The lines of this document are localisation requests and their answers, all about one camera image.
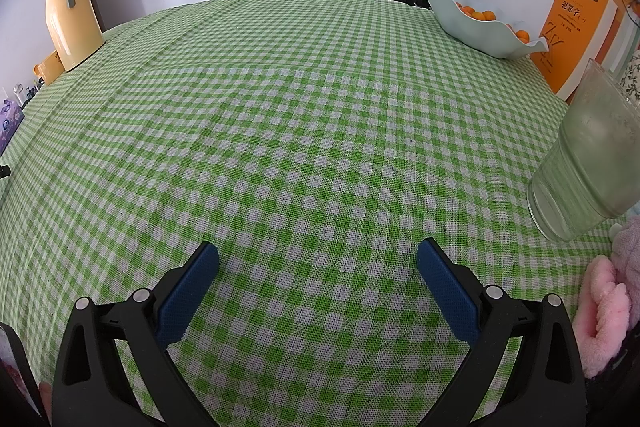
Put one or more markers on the pale green fruit bowl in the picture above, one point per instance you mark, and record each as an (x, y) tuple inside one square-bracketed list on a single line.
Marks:
[(470, 32)]

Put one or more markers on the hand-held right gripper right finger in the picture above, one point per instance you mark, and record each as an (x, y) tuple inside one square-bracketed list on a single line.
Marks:
[(450, 297)]

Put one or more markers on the green checked tablecloth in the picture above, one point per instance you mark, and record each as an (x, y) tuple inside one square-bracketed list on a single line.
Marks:
[(310, 132)]

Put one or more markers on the pile of oranges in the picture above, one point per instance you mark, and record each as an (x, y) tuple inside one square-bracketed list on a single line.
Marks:
[(482, 14)]

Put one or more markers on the person's right forearm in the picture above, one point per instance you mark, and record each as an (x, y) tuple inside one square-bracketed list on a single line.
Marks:
[(602, 297)]

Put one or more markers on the person's left hand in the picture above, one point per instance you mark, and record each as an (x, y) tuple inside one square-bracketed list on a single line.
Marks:
[(46, 407)]

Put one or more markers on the yellow ceramic cup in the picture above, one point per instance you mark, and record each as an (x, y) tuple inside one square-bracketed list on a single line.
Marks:
[(50, 69)]

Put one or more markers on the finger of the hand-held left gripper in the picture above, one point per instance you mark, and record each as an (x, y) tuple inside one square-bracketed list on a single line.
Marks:
[(4, 171)]

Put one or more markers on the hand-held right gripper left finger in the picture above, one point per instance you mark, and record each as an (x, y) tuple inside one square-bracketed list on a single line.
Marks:
[(187, 292)]

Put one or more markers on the purple tissue pack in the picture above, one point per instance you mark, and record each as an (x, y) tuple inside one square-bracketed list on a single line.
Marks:
[(10, 124)]

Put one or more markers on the grey pink fluffy cloth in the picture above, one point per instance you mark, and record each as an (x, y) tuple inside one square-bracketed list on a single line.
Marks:
[(629, 244)]

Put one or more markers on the black smartphone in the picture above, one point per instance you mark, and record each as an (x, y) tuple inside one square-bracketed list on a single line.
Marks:
[(17, 382)]

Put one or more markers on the floral print ceramic jar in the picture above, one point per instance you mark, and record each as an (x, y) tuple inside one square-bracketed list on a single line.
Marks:
[(632, 77)]

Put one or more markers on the clear glass cup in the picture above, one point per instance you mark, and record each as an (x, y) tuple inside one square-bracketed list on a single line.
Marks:
[(580, 167)]

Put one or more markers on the yellow thermos jug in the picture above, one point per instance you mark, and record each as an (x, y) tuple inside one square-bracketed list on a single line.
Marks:
[(70, 27)]

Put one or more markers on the orange textbook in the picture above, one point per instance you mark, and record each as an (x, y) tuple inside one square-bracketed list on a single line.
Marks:
[(620, 7), (565, 37)]

